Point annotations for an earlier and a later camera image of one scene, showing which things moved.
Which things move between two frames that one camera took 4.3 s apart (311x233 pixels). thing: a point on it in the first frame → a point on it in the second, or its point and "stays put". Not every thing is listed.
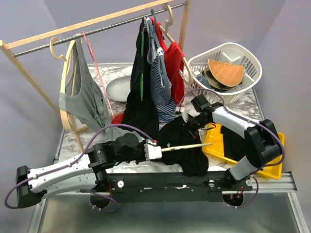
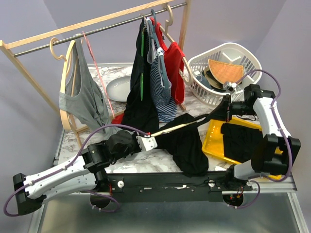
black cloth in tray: [234, 145] stays put
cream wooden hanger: [184, 146] → [177, 126]
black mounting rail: [175, 187] stays put
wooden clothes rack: [10, 42] stays put
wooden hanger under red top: [165, 30] stays put
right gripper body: [196, 123] → [238, 108]
